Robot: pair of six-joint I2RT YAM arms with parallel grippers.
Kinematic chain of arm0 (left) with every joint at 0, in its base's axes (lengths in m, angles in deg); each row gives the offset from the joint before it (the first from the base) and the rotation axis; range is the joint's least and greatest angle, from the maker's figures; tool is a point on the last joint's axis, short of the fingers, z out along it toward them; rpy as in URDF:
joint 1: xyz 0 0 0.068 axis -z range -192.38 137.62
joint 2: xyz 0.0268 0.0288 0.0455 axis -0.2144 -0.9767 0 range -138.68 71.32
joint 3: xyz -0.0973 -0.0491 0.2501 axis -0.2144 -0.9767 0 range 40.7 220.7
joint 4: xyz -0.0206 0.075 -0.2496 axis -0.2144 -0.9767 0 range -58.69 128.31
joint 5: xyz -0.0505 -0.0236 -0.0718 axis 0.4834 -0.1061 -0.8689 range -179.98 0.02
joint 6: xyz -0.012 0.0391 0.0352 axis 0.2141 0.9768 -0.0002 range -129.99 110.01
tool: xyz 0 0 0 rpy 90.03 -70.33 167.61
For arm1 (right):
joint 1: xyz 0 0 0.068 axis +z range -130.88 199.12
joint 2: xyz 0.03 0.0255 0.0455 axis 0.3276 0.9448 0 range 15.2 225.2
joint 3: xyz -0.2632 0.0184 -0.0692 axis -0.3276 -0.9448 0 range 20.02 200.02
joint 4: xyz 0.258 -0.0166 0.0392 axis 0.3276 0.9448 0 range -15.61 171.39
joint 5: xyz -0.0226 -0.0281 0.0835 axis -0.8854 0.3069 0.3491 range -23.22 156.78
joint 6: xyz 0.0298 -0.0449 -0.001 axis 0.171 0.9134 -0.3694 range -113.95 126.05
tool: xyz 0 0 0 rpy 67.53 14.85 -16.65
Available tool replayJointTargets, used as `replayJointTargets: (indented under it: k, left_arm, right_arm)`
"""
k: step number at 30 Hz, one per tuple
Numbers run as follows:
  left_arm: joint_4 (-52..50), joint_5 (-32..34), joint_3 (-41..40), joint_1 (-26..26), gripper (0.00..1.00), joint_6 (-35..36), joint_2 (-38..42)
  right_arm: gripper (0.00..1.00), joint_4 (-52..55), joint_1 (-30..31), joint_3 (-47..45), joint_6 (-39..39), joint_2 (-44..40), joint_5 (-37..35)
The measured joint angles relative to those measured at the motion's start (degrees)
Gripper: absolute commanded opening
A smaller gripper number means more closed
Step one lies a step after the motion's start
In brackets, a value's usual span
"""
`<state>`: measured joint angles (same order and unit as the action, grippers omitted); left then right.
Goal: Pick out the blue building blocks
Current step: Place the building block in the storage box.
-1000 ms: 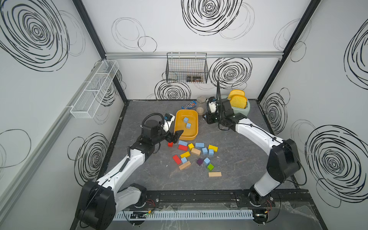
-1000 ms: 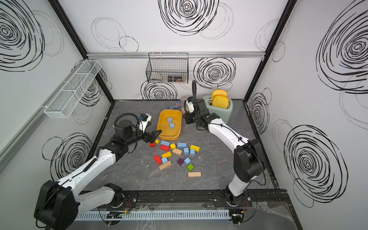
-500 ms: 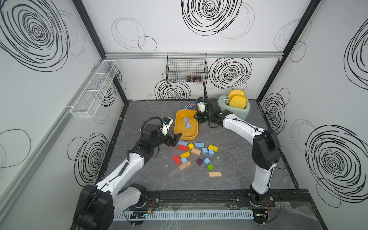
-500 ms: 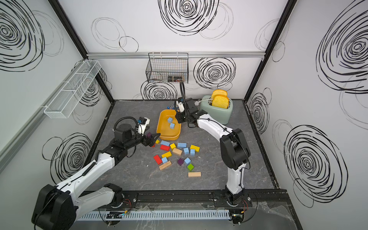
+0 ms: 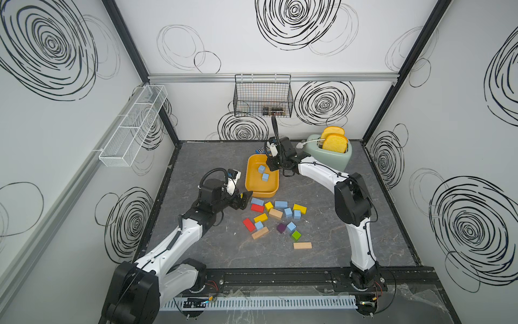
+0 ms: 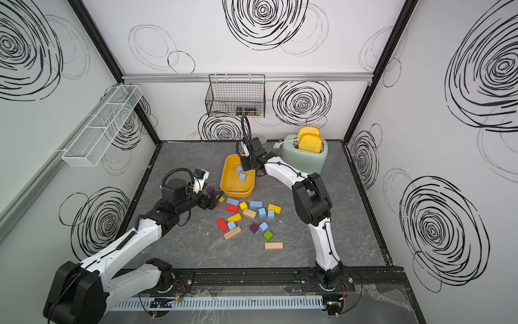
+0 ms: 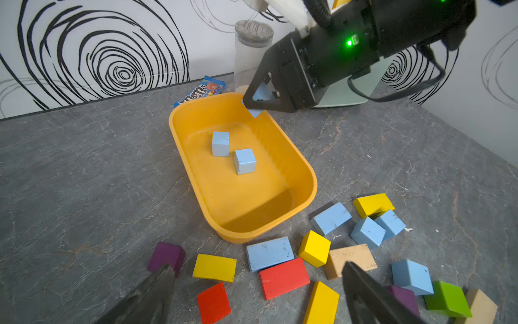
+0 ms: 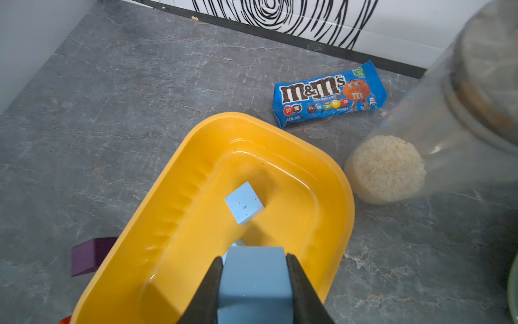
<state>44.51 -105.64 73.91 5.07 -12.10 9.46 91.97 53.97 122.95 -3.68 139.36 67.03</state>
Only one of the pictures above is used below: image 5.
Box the black wire basket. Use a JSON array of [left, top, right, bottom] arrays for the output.
[[232, 74, 294, 117]]

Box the yellow plastic tub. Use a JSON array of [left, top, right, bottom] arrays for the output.
[[245, 154, 280, 198]]

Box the tan wooden block front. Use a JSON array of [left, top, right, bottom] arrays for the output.
[[294, 242, 312, 250]]

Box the purple cube lower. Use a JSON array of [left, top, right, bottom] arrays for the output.
[[277, 224, 287, 234]]

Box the long blue block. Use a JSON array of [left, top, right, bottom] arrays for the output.
[[251, 198, 264, 206], [275, 201, 288, 209]]

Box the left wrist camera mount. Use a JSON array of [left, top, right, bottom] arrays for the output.
[[226, 169, 241, 196]]

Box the long red block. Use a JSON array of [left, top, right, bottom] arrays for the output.
[[242, 218, 256, 233]]

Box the yellow sponge toast back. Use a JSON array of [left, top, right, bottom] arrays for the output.
[[321, 126, 345, 140]]

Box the tan wooden block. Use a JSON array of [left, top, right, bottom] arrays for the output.
[[294, 242, 312, 250], [252, 227, 269, 240], [268, 208, 283, 220]]

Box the green cube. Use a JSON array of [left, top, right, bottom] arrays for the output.
[[291, 230, 302, 242]]

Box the long blue block centre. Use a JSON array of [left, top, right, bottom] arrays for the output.
[[275, 201, 288, 209]]

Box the mint green toaster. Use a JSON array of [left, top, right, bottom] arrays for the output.
[[303, 134, 353, 171]]

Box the long yellow block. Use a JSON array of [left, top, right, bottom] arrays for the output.
[[254, 213, 268, 223]]

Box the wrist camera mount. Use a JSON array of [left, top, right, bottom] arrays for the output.
[[267, 137, 281, 158], [226, 169, 241, 196]]

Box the small yellow cube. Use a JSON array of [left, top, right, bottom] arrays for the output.
[[264, 202, 274, 211]]

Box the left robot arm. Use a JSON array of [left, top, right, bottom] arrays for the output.
[[99, 179, 253, 323]]

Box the yellow block right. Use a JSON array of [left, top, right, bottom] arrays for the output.
[[294, 204, 308, 215]]

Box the long blue block left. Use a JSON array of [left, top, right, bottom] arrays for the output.
[[251, 198, 264, 206]]

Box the tan wooden block lower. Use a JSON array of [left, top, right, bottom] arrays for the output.
[[252, 227, 269, 240]]

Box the white slotted cable duct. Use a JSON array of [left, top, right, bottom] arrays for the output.
[[161, 296, 357, 312]]

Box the yellow sponge toast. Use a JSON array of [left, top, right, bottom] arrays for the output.
[[321, 126, 345, 140], [322, 134, 349, 153]]

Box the red flat block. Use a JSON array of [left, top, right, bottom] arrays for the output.
[[251, 204, 264, 213]]

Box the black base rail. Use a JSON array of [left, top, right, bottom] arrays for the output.
[[205, 266, 439, 291]]

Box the yellow sponge toast front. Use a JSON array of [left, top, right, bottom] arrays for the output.
[[322, 134, 349, 153]]

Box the tan wooden block centre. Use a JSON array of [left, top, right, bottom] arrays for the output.
[[268, 208, 283, 220]]

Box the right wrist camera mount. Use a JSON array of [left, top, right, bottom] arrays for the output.
[[267, 137, 281, 158]]

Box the white wire shelf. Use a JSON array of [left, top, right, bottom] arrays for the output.
[[99, 85, 167, 167]]

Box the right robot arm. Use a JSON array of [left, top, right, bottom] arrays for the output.
[[264, 136, 379, 291]]

